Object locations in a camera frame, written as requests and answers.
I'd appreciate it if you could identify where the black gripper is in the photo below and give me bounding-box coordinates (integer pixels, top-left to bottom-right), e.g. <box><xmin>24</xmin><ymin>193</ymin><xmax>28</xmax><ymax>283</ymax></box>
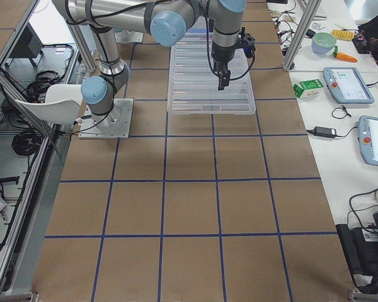
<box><xmin>211</xmin><ymin>43</ymin><xmax>235</xmax><ymax>91</ymax></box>

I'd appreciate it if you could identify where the clear plastic box lid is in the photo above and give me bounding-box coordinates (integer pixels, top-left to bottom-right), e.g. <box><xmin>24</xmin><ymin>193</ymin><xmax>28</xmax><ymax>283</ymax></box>
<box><xmin>167</xmin><ymin>18</ymin><xmax>256</xmax><ymax>115</ymax></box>

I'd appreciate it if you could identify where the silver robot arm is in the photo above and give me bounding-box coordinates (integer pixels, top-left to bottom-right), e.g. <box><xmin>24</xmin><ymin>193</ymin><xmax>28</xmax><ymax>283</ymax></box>
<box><xmin>53</xmin><ymin>1</ymin><xmax>255</xmax><ymax>126</ymax></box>

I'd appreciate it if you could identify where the green white carton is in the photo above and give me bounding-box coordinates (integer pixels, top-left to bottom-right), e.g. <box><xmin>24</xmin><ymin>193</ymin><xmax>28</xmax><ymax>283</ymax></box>
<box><xmin>293</xmin><ymin>79</ymin><xmax>324</xmax><ymax>99</ymax></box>

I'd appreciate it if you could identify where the green bowl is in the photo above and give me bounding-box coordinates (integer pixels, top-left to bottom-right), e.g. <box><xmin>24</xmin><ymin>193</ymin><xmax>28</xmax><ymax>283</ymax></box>
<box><xmin>311</xmin><ymin>32</ymin><xmax>336</xmax><ymax>54</ymax></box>

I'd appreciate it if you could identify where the black power adapter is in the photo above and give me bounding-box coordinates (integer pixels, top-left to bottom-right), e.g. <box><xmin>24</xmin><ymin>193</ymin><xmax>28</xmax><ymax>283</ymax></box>
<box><xmin>313</xmin><ymin>126</ymin><xmax>337</xmax><ymax>138</ymax></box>

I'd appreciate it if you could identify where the toy carrot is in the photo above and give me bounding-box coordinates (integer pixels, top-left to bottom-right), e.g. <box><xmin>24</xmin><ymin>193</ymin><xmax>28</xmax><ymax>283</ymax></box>
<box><xmin>332</xmin><ymin>45</ymin><xmax>358</xmax><ymax>63</ymax></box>

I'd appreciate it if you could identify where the teach pendant tablet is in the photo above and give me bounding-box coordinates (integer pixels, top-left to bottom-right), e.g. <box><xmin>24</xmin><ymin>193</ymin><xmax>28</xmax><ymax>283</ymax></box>
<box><xmin>357</xmin><ymin>115</ymin><xmax>378</xmax><ymax>166</ymax></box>
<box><xmin>323</xmin><ymin>67</ymin><xmax>375</xmax><ymax>104</ymax></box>

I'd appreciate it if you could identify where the white chair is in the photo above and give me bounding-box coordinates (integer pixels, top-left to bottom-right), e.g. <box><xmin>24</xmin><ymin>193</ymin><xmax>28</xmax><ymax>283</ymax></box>
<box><xmin>15</xmin><ymin>84</ymin><xmax>83</xmax><ymax>125</ymax></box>

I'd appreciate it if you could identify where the aluminium frame post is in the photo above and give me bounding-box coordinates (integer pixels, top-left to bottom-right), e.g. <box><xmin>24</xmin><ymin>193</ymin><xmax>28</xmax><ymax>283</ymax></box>
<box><xmin>282</xmin><ymin>0</ymin><xmax>321</xmax><ymax>71</ymax></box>

